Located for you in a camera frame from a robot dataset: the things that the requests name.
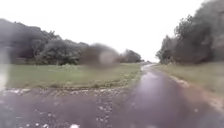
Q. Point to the robot's own part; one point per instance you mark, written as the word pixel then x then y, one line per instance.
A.
pixel 74 126

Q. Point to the wet grey gravel path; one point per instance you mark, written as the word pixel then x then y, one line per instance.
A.
pixel 150 103

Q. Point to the tall dark tree stand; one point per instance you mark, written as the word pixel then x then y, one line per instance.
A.
pixel 196 40

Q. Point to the grass verge with dry stalks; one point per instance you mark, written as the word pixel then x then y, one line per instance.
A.
pixel 200 75

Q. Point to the wood of dark trees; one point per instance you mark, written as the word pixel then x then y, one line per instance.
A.
pixel 43 46

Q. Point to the green grass field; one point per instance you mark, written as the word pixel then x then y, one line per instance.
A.
pixel 73 75

